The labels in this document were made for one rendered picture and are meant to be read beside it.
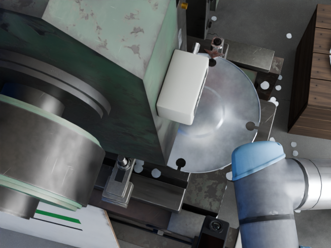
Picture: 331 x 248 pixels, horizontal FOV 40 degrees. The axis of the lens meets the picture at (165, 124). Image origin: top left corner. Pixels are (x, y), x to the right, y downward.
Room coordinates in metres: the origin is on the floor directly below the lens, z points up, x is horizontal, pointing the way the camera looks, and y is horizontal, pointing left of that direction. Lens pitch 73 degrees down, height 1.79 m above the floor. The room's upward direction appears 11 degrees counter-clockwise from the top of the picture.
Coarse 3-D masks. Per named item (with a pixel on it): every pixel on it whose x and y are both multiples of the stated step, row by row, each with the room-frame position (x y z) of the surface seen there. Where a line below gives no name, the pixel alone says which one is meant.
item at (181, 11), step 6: (180, 0) 0.39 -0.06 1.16; (180, 6) 0.38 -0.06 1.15; (186, 6) 0.39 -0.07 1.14; (180, 12) 0.38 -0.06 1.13; (180, 18) 0.38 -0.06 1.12; (180, 24) 0.38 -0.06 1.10; (180, 30) 0.38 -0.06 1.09; (180, 36) 0.37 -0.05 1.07; (186, 36) 0.41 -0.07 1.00; (180, 42) 0.37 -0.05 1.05; (186, 42) 0.41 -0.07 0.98; (180, 48) 0.37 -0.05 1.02; (186, 48) 0.41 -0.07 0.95
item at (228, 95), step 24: (216, 72) 0.41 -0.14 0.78; (240, 72) 0.40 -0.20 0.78; (216, 96) 0.35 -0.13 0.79; (240, 96) 0.34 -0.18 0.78; (216, 120) 0.30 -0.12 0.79; (240, 120) 0.29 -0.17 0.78; (192, 144) 0.25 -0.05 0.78; (216, 144) 0.24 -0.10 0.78; (240, 144) 0.23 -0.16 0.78; (192, 168) 0.20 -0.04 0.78; (216, 168) 0.19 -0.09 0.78
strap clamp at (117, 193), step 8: (120, 160) 0.24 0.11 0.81; (128, 160) 0.25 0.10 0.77; (120, 168) 0.24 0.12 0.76; (128, 168) 0.23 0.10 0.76; (112, 176) 0.22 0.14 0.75; (120, 176) 0.22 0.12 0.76; (128, 176) 0.21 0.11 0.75; (112, 184) 0.20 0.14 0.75; (120, 184) 0.20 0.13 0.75; (128, 184) 0.20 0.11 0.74; (104, 192) 0.19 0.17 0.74; (112, 192) 0.18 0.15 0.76; (120, 192) 0.18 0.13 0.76; (128, 192) 0.18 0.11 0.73; (104, 200) 0.18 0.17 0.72; (112, 200) 0.17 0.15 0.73; (120, 200) 0.17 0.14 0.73; (128, 200) 0.17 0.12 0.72
